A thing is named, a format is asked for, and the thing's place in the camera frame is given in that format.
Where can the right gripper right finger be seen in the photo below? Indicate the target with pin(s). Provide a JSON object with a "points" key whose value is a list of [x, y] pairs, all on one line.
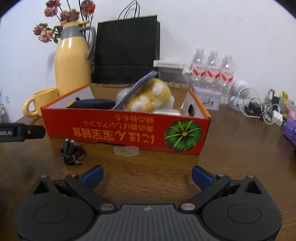
{"points": [[233, 209]]}

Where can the red pumpkin cardboard box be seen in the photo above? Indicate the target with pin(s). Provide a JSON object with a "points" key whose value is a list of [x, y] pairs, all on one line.
{"points": [[183, 134]]}

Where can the crumpled iridescent plastic wrap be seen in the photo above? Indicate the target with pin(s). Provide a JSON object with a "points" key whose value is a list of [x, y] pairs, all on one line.
{"points": [[121, 98]]}

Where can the lavender tin box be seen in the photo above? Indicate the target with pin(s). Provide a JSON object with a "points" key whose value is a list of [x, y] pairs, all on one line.
{"points": [[209, 98]]}

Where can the dried pink flower bouquet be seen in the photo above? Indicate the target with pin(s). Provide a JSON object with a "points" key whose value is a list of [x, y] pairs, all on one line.
{"points": [[83, 16]]}

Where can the white flat carton box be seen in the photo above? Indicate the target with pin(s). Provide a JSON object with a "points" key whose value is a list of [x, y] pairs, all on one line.
{"points": [[168, 64]]}

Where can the black paper shopping bag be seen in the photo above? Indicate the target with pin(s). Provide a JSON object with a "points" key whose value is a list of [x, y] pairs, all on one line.
{"points": [[126, 48]]}

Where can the purple tissue pack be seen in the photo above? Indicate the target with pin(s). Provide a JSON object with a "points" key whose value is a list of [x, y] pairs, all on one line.
{"points": [[289, 130]]}

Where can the navy blue zipper pouch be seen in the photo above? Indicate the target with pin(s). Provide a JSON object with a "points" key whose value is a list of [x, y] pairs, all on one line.
{"points": [[96, 103]]}

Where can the yellow white plush toy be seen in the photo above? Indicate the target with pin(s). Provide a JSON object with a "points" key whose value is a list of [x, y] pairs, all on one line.
{"points": [[156, 94]]}

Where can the clear container with seeds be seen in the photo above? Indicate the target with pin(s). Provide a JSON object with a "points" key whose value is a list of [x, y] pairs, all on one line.
{"points": [[177, 78]]}

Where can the yellow thermos jug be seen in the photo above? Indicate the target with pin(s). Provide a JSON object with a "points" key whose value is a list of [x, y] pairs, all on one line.
{"points": [[73, 56]]}

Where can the yellow ceramic mug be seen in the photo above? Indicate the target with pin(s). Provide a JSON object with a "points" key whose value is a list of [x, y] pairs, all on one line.
{"points": [[39, 99]]}

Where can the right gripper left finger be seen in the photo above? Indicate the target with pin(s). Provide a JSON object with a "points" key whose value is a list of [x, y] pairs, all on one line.
{"points": [[63, 209]]}

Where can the middle water bottle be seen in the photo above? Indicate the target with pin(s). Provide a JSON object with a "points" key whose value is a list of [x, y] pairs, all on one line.
{"points": [[212, 70]]}

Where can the colourful snack packet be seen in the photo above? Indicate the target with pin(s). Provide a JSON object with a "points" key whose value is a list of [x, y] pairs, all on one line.
{"points": [[288, 107]]}

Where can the left water bottle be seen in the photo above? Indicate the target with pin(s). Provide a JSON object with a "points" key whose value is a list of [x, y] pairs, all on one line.
{"points": [[198, 68]]}

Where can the right water bottle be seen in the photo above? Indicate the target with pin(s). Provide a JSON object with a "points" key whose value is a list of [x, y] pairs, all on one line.
{"points": [[226, 77]]}

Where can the water bottle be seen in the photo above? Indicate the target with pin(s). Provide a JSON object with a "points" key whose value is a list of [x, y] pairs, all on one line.
{"points": [[212, 70], [226, 77], [198, 68]]}

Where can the purple knitted cloth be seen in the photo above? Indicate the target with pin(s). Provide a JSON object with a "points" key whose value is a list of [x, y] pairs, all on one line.
{"points": [[137, 86]]}

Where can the white robot figurine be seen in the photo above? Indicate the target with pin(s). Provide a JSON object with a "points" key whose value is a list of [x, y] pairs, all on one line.
{"points": [[240, 89]]}

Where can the clear round plastic lid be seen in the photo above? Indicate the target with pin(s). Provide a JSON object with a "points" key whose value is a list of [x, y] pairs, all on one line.
{"points": [[126, 151]]}

